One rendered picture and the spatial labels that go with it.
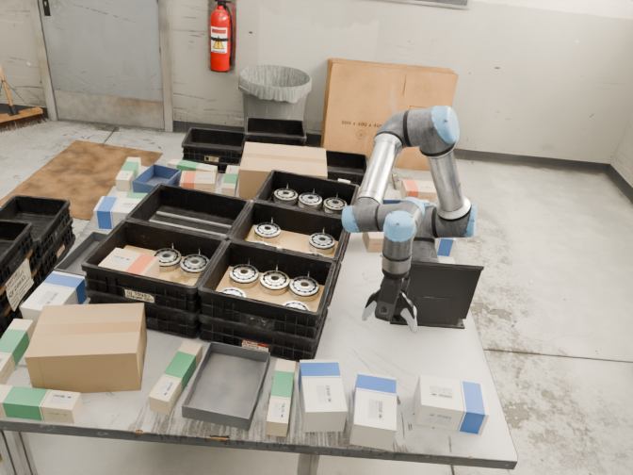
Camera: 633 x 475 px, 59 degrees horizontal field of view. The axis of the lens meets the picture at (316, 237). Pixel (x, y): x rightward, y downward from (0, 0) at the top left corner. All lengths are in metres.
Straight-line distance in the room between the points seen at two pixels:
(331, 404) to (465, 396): 0.41
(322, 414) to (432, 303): 0.63
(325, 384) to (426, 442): 0.34
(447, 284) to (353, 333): 0.37
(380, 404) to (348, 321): 0.46
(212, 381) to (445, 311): 0.86
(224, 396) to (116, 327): 0.39
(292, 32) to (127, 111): 1.59
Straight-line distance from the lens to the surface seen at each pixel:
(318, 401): 1.69
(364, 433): 1.68
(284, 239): 2.23
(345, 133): 4.78
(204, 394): 1.80
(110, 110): 5.29
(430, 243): 2.06
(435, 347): 2.07
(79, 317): 1.87
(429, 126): 1.75
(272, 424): 1.68
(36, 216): 3.34
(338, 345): 1.98
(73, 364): 1.78
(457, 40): 4.91
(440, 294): 2.05
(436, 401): 1.77
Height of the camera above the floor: 2.07
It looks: 33 degrees down
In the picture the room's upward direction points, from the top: 7 degrees clockwise
